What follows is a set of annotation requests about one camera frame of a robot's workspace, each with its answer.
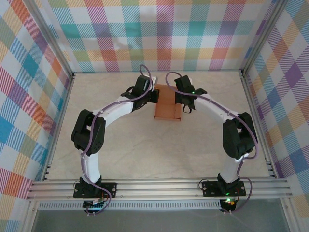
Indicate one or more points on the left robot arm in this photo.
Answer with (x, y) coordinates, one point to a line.
(91, 169)

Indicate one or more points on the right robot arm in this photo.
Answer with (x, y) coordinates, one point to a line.
(212, 106)

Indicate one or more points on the grey metal sheet panel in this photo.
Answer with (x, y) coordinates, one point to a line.
(157, 222)

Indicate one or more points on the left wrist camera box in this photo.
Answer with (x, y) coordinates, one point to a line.
(154, 79)

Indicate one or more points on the aluminium side rail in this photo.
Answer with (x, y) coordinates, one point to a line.
(252, 104)
(65, 96)

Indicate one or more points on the aluminium frame post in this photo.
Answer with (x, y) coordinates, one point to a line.
(288, 215)
(254, 52)
(65, 61)
(29, 217)

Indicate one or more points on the long aluminium base rail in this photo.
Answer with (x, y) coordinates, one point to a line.
(157, 189)

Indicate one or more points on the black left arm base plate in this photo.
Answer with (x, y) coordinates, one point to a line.
(108, 187)

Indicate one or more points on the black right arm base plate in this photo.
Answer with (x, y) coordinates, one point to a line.
(210, 188)

